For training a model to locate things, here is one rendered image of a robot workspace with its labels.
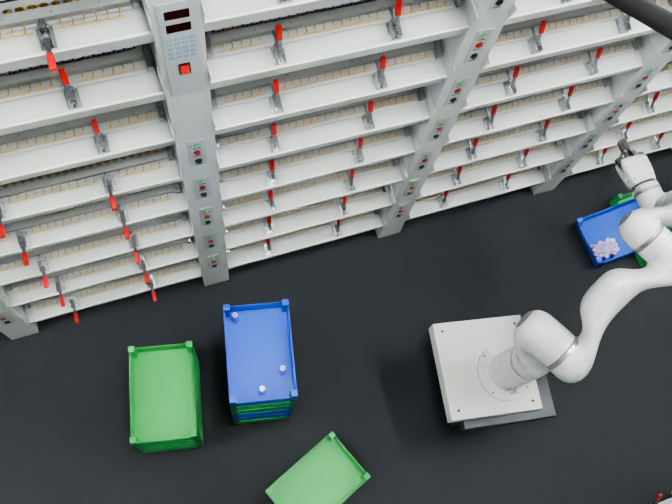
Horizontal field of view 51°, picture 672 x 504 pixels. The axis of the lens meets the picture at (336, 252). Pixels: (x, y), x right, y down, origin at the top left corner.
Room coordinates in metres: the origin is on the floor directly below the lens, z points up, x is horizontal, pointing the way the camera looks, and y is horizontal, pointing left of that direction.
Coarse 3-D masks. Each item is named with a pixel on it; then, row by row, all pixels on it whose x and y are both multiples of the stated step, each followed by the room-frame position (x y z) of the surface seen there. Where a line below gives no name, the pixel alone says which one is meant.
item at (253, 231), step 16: (368, 192) 1.15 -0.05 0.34; (384, 192) 1.17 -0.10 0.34; (304, 208) 1.01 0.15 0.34; (320, 208) 1.03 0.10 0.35; (336, 208) 1.05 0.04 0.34; (352, 208) 1.07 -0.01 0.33; (368, 208) 1.09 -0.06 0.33; (240, 224) 0.88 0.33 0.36; (256, 224) 0.90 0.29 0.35; (272, 224) 0.93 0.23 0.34; (288, 224) 0.95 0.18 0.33; (304, 224) 0.96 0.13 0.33; (320, 224) 1.00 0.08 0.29; (240, 240) 0.84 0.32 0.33; (256, 240) 0.86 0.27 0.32
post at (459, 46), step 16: (480, 0) 1.14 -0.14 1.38; (512, 0) 1.19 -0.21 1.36; (480, 16) 1.15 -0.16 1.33; (496, 16) 1.17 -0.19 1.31; (464, 32) 1.15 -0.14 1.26; (496, 32) 1.19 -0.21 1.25; (464, 48) 1.14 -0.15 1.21; (464, 64) 1.16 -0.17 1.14; (480, 64) 1.19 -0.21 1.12; (448, 80) 1.14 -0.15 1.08; (432, 96) 1.16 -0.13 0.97; (464, 96) 1.18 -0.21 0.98; (448, 112) 1.17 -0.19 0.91; (416, 128) 1.17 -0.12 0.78; (432, 128) 1.15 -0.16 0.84; (448, 128) 1.18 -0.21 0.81; (432, 144) 1.17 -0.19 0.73; (416, 160) 1.15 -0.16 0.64; (432, 160) 1.18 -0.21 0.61; (416, 176) 1.16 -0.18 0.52; (400, 192) 1.14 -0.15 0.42; (416, 192) 1.18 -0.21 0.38; (384, 208) 1.17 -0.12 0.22; (400, 224) 1.18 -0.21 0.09
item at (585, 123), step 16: (576, 112) 1.58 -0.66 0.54; (528, 128) 1.46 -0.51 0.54; (560, 128) 1.51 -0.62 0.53; (576, 128) 1.53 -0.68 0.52; (592, 128) 1.53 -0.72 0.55; (464, 144) 1.32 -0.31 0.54; (496, 144) 1.37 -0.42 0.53; (512, 144) 1.39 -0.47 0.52; (528, 144) 1.41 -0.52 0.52; (448, 160) 1.25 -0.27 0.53; (464, 160) 1.27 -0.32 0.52; (480, 160) 1.31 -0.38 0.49
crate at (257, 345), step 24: (240, 312) 0.58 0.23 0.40; (264, 312) 0.60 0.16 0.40; (288, 312) 0.61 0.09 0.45; (240, 336) 0.51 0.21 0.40; (264, 336) 0.53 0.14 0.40; (288, 336) 0.55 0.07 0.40; (240, 360) 0.43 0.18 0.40; (264, 360) 0.46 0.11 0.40; (288, 360) 0.48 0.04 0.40; (240, 384) 0.36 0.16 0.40; (264, 384) 0.39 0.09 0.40; (288, 384) 0.41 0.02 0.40
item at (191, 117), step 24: (168, 0) 0.76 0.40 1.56; (168, 96) 0.75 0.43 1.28; (192, 96) 0.77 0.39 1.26; (192, 120) 0.77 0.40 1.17; (192, 168) 0.76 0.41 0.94; (216, 168) 0.79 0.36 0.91; (192, 192) 0.75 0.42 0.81; (216, 192) 0.79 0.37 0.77; (192, 216) 0.75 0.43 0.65; (216, 216) 0.79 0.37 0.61
